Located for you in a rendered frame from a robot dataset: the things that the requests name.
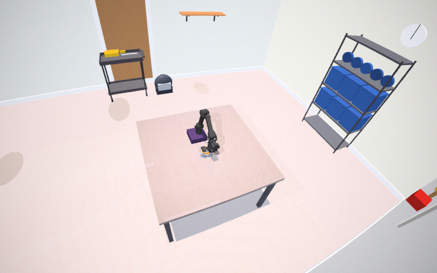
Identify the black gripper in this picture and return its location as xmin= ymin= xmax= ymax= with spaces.
xmin=201 ymin=144 xmax=211 ymax=153

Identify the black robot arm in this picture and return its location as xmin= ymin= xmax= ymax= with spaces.
xmin=195 ymin=109 xmax=218 ymax=152

